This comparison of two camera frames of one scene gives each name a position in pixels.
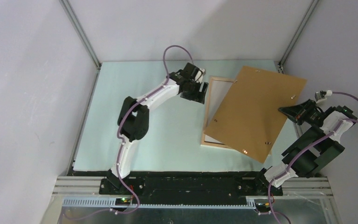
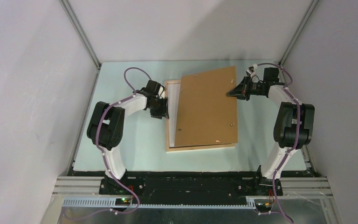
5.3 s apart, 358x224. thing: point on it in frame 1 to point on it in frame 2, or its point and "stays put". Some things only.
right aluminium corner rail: [296, 36] stays put
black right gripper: [304, 108] to [241, 91]
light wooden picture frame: [218, 89] to [173, 150]
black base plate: [163, 188] stays put
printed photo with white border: [218, 92] to [173, 94]
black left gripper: [198, 96] to [163, 111]
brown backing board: [248, 119] to [206, 115]
